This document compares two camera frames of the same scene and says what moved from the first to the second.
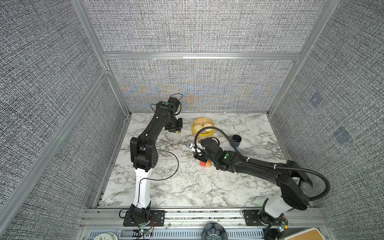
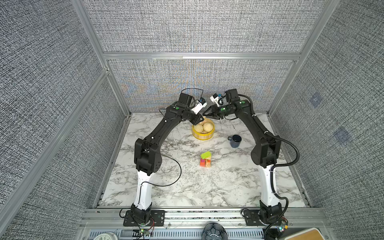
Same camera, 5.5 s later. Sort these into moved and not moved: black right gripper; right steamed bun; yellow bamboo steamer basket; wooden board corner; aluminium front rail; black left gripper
Moved: black right gripper; black left gripper
Not moved: right steamed bun; yellow bamboo steamer basket; aluminium front rail; wooden board corner
